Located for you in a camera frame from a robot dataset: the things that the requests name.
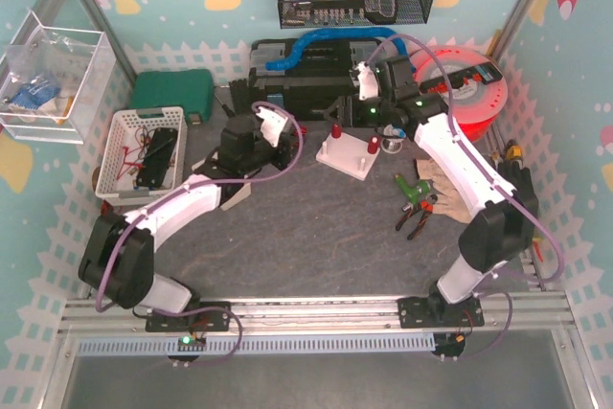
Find green plastic water tap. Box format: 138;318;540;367
394;173;432;205

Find aluminium linear rail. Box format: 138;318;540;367
58;291;576;336

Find clear acrylic wall box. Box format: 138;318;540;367
1;11;116;145

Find green plastic tool case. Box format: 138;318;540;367
128;69;215;123

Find solder wire spool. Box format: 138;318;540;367
380;125;406;154

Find black plastic toolbox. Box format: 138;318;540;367
247;38;380;121

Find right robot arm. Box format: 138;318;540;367
341;55;550;329

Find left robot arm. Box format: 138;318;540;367
78;102;304;316

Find black battery holder box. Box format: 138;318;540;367
136;127;178;190

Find blue white glove in box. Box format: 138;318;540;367
10;79;60;111

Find white peg base plate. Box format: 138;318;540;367
316;132;380;181

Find red filament spool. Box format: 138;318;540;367
411;45;508;142

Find white perforated plastic basket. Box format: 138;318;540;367
95;106;187;207

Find blue corrugated hose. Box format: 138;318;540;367
265;28;408;73

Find black yellow work glove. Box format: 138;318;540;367
497;160;539;218

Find yellow black screwdriver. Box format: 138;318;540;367
490;140;523;164

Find orange black pliers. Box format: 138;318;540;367
395;193;441;241

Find grey slotted cable duct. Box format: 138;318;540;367
76;332;436;357

